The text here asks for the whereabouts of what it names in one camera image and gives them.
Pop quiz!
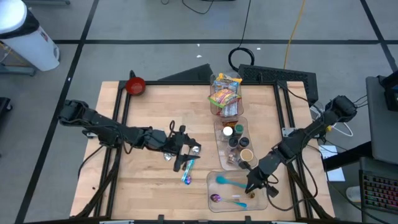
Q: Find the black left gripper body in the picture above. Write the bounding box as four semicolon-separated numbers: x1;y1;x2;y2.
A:
144;129;185;156

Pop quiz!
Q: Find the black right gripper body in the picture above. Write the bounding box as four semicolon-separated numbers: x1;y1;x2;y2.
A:
247;152;282;187

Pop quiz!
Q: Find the solid teal spoon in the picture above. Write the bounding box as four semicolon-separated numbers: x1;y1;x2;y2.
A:
216;175;249;190

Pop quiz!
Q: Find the furikake jar tan lid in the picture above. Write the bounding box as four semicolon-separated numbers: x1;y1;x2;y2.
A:
239;148;255;163

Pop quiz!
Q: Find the purple bowl spoon teal handle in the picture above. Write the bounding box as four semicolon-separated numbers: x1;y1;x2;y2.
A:
210;194;248;208

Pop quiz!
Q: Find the garlic powder jar purple label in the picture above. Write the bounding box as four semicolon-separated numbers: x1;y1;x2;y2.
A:
226;136;239;153

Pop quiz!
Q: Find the white-lid seasoning jar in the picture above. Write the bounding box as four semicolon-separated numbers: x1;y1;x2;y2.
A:
221;126;234;142

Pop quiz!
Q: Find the red ramen noodle packet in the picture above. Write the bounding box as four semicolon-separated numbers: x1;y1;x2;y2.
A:
221;104;241;117

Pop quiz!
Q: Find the green ramen noodle packet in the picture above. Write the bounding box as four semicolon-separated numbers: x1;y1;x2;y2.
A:
207;88;243;109

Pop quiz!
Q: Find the wide clear plastic bin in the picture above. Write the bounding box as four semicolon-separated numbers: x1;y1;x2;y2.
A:
206;169;269;213

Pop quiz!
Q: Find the narrow clear plastic bin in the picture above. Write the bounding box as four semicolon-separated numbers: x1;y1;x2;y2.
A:
213;115;258;171
210;72;244;116

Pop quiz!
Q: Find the red bowl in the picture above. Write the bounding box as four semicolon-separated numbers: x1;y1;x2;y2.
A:
125;77;147;96

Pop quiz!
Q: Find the white paper sheet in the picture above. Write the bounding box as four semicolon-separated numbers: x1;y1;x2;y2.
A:
317;144;346;183

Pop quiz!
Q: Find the white computer mouse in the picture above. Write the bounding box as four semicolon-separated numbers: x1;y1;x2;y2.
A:
345;185;361;203

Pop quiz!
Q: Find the backlit computer keyboard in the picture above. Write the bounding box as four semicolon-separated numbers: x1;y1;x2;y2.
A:
359;169;398;215

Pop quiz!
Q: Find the black box device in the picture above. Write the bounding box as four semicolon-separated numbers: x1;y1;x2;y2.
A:
377;70;398;113

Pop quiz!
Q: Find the grey desk foot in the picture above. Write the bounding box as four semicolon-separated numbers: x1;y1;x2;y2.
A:
0;63;37;77

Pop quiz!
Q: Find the white trash bin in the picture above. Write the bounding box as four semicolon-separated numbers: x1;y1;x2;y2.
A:
0;0;61;72

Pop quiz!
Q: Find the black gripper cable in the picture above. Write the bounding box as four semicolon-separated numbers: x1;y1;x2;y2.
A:
266;169;318;212

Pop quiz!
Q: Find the white cable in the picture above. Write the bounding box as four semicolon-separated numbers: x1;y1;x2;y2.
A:
310;102;354;138

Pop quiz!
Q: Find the black coiled floor cable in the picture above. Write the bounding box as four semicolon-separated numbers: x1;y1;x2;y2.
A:
228;0;256;72

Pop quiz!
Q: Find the yellow floor cable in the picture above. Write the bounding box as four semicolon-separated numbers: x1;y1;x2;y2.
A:
282;0;308;70

